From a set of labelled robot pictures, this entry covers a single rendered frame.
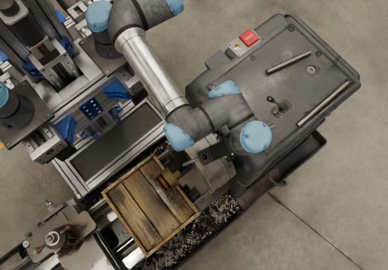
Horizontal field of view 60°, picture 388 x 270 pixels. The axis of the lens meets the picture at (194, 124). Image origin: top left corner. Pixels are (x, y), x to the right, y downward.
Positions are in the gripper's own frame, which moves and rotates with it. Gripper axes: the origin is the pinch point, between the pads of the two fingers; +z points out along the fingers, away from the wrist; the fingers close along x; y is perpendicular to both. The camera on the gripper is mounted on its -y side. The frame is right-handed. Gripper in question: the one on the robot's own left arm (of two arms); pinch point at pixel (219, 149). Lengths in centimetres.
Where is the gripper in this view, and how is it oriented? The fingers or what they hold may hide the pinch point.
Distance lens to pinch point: 115.1
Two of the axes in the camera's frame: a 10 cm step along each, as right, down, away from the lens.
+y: 9.1, -3.8, 1.8
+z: -1.4, 1.4, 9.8
